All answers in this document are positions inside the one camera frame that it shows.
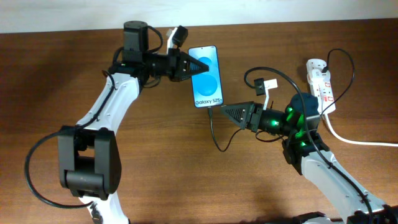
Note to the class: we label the white USB charger adapter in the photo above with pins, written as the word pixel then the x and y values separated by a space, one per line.
pixel 317 76

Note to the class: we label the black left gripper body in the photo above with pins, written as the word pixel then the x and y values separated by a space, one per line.
pixel 166 65

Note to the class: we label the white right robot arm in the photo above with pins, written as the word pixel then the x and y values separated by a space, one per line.
pixel 304 149

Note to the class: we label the blue Galaxy smartphone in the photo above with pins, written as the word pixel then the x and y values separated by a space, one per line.
pixel 207 89

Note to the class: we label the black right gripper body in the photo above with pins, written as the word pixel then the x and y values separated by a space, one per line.
pixel 254 123

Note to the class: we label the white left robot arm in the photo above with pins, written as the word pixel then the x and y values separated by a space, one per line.
pixel 89 160

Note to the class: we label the white power strip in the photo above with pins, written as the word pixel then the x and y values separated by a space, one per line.
pixel 322 91

